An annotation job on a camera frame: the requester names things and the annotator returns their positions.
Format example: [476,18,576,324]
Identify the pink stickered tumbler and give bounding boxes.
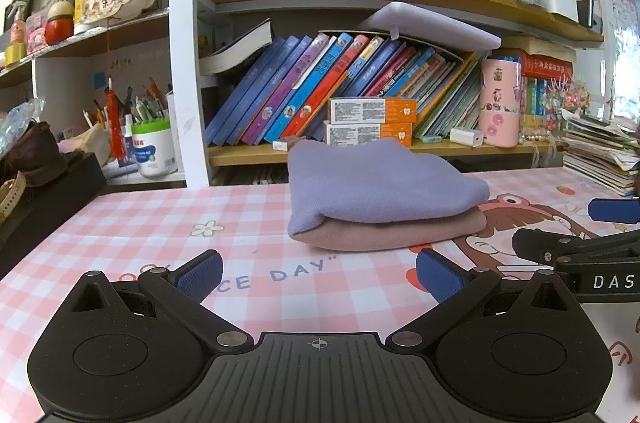
[479,57,523,148]

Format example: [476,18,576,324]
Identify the orange and white box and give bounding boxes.
[327,97,417,124]
[324,121,414,147]

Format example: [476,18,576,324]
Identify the white charger plug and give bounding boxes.
[450,128,485,147]

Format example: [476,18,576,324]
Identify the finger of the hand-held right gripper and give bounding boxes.
[512,228,640,271]
[589,198,640,225]

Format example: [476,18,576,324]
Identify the pink spray bottle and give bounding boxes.
[7,0,28,46]

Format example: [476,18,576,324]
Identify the wall calendar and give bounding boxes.
[605,0,640,54]

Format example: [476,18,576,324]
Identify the stack of magazines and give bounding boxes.
[562,110,640,196]

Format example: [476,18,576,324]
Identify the red round doll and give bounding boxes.
[44,0,75,45]

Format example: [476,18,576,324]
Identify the dark brown cloth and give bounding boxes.
[0,120,83,188]

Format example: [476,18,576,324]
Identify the red tassel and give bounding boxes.
[104,75,128,161]

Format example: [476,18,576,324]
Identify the row of leaning colourful books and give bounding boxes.
[205,32,481,146]

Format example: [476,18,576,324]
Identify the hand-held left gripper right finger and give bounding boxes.
[385,248,578,353]

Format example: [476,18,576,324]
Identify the beige wristwatch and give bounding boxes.
[0,170,27,224]

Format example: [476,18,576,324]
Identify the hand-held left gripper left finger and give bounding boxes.
[62,250,256,353]

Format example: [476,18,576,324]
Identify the white can with green rim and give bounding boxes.
[131,120,178,178]

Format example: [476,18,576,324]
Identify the purple and brown sweater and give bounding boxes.
[287,139,491,253]

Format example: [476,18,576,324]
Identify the iridescent plastic bag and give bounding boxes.
[0,98,46,144]

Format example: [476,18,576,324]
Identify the small white and brown box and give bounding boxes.
[272,135,306,151]

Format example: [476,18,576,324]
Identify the white flat board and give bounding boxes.
[357,1,502,51]

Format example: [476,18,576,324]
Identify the thick black-cover book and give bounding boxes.
[199,19,275,76]

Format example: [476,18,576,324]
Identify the colourful bead ornament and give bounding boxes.
[542,78,591,131]

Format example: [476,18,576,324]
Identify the black box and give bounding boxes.
[0,153,108,274]

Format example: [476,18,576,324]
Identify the white side shelf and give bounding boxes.
[0,10,173,188]

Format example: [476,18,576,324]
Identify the cream cloth pouch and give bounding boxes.
[57,123,111,166]

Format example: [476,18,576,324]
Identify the pens in white can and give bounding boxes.
[127,78,171,126]

